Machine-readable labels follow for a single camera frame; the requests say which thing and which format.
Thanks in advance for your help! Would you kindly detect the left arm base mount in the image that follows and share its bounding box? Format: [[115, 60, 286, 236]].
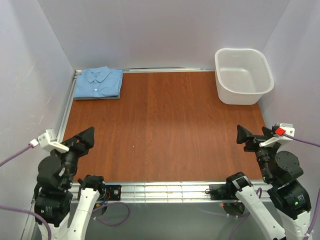
[[99, 184, 122, 201]]

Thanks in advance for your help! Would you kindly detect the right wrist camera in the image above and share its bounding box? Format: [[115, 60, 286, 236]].
[[259, 123, 295, 148]]

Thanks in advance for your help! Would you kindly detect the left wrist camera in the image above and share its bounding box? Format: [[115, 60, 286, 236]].
[[28, 128, 70, 154]]

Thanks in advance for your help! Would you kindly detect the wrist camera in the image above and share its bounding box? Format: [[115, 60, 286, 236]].
[[28, 128, 70, 154], [259, 123, 295, 148]]

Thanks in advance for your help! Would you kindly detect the grey shirt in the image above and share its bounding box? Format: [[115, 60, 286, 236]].
[[73, 95, 120, 101]]

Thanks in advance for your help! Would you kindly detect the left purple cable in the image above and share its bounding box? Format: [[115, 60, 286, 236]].
[[0, 144, 131, 240]]

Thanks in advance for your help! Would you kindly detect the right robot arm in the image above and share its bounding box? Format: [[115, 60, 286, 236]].
[[226, 123, 314, 240]]

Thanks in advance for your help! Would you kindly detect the light blue long sleeve shirt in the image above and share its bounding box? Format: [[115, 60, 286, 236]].
[[73, 66, 123, 98]]

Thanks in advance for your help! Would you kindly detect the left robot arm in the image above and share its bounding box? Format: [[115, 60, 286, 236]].
[[34, 126, 107, 240]]

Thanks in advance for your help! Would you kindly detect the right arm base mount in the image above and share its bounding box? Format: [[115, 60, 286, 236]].
[[204, 184, 233, 200]]

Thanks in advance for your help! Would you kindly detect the white plastic basket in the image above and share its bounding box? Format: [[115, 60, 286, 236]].
[[214, 48, 275, 105]]

